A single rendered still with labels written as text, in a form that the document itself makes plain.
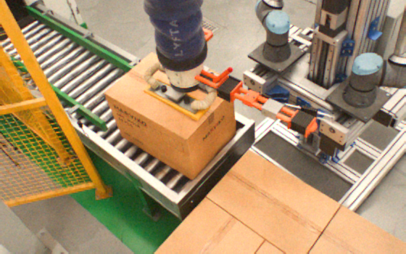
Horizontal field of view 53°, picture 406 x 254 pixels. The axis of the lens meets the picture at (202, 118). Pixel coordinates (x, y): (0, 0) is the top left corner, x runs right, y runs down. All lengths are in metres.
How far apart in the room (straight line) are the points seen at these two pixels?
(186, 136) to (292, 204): 0.68
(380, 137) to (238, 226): 1.30
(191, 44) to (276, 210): 1.01
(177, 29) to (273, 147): 1.45
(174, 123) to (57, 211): 1.37
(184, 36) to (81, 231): 1.76
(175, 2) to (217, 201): 1.15
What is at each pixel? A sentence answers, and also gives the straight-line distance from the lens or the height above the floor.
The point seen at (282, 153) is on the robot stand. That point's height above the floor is 0.21.
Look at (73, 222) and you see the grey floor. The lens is 3.03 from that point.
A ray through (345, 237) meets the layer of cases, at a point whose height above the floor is 0.54.
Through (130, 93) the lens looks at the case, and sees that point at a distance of 2.26.
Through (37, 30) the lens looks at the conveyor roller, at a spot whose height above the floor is 0.54.
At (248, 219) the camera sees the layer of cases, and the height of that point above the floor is 0.54.
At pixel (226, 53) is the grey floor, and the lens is 3.85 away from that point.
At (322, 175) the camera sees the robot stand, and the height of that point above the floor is 0.21.
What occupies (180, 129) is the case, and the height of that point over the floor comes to 0.95.
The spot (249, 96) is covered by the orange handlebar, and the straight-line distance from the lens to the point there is 1.70.
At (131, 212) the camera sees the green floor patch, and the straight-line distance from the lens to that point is 2.93.
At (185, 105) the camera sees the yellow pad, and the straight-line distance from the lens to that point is 1.86.
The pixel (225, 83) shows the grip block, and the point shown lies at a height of 1.27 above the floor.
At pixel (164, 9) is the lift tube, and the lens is 1.56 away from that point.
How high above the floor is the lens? 2.50
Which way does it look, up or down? 49 degrees down
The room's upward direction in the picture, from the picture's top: 9 degrees counter-clockwise
